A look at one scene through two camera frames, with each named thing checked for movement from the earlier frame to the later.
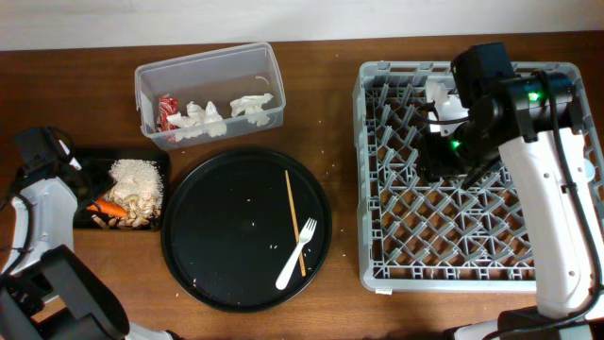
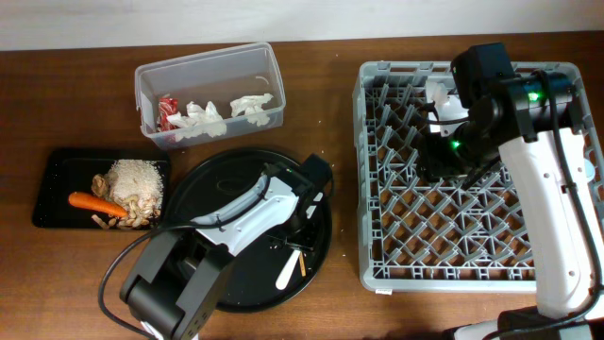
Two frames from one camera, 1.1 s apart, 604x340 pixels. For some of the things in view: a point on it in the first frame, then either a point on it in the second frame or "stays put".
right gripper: (428, 159) stays put
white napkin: (197, 122) stays put
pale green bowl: (447, 105) stays put
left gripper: (105, 179) → (308, 242)
